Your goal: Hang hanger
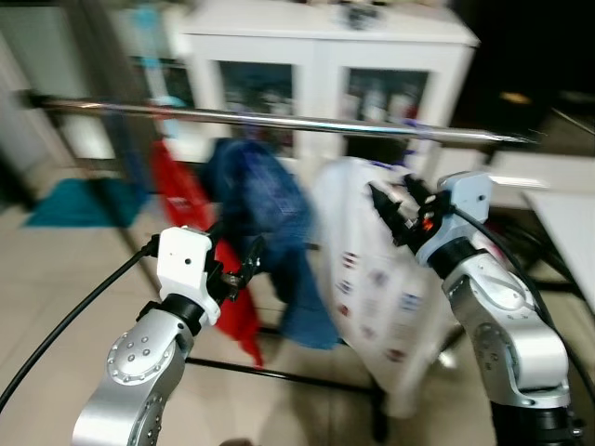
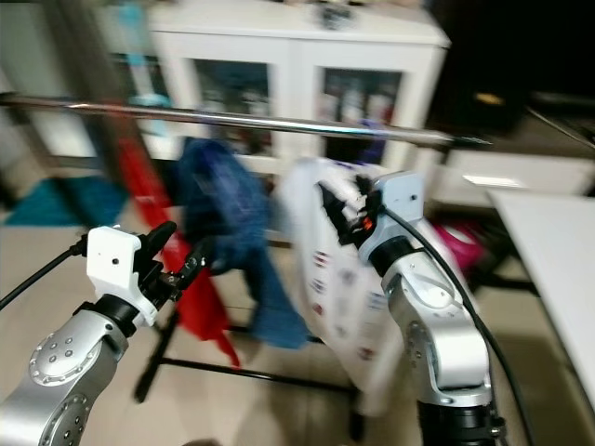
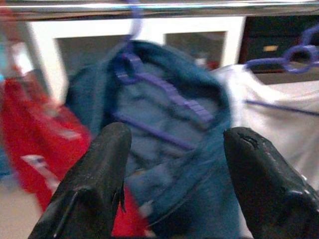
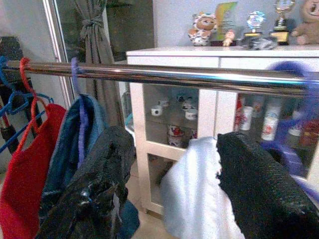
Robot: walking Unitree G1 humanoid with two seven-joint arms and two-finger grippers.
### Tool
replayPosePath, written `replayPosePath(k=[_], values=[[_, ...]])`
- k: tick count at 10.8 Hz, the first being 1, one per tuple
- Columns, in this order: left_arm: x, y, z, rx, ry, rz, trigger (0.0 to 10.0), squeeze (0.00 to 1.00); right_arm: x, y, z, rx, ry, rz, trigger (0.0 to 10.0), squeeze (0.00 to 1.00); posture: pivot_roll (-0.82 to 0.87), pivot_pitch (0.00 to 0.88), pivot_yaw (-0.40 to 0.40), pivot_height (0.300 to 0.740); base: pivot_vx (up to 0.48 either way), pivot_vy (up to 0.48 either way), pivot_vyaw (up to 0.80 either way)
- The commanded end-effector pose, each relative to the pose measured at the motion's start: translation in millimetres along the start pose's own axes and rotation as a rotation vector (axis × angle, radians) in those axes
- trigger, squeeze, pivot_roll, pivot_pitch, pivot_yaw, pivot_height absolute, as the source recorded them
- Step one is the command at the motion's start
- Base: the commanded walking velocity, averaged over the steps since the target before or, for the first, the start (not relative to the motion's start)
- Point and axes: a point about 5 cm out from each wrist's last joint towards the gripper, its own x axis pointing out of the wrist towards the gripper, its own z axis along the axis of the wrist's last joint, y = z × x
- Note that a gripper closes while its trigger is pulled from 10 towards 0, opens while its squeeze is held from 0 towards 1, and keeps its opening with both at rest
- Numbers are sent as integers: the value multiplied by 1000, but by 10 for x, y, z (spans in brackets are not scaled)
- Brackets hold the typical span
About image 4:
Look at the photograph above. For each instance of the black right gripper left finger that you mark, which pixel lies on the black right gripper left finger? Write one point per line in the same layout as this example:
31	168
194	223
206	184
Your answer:
99	186

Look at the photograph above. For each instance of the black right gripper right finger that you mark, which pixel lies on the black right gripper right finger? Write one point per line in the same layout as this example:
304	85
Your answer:
261	194

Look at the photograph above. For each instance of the red plastic hanger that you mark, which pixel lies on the red plastic hanger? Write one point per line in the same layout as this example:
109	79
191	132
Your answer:
24	74

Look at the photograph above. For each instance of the purple plastic hanger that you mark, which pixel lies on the purple plastic hanger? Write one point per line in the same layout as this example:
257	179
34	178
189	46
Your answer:
83	124
291	159

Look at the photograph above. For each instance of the blue plastic hanger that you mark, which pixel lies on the blue plastic hanger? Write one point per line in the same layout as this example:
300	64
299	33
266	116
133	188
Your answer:
10	98

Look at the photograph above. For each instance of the blue denim garment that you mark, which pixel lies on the blue denim garment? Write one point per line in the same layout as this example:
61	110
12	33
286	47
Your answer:
67	139

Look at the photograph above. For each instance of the white blue striped T-shirt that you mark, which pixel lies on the white blue striped T-shirt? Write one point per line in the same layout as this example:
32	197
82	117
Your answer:
194	186

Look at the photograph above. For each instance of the white printed tumbler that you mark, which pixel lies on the white printed tumbler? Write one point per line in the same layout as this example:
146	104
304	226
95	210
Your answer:
270	124
246	119

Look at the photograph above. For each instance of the red garment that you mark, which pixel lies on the red garment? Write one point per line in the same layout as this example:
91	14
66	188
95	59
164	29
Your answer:
25	186

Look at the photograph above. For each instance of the red patterned white mug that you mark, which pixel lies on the red patterned white mug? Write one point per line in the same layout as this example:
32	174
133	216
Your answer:
175	130

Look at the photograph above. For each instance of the white mug black dot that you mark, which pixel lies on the white mug black dot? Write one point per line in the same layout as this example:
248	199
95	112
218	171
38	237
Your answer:
156	110

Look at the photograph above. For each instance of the plain white mug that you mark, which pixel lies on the plain white mug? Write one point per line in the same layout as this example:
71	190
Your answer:
164	103

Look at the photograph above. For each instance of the white printed mug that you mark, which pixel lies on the white printed mug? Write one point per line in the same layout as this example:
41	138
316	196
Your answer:
191	115

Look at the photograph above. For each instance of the cow figurine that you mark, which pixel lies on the cow figurine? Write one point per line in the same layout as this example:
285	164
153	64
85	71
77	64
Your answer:
184	100

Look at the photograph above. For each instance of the grey curtain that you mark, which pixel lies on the grey curtain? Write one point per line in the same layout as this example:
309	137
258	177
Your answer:
97	44

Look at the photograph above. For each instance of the white display cabinet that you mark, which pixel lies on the white display cabinet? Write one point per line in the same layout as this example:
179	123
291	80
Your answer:
174	58

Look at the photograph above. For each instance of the grey patterned cloth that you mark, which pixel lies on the grey patterned cloth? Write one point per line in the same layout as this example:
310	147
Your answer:
259	43

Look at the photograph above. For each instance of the small doll figurine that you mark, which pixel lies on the small doll figurine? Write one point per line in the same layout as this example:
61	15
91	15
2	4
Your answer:
228	38

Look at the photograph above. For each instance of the gold cup trophy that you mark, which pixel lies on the gold cup trophy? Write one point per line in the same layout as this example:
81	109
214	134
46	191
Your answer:
281	35

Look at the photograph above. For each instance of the brown teddy bear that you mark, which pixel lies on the brown teddy bear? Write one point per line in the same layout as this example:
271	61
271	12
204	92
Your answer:
307	27

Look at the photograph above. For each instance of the crystal globe trophy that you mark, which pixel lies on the crystal globe trophy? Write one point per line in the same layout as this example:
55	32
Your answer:
255	20

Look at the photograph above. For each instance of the cow pattern plush toy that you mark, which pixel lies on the cow pattern plush toy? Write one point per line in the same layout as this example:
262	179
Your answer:
202	30

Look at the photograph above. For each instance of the clear acrylic award plaque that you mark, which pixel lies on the clear acrylic award plaque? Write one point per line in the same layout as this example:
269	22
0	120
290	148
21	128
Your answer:
225	17

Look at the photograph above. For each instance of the chrome clothes rail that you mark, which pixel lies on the chrome clothes rail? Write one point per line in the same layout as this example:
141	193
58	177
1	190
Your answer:
174	77

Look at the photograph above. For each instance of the aluminium sliding door frame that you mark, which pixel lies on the aluminium sliding door frame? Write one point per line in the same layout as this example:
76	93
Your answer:
53	37

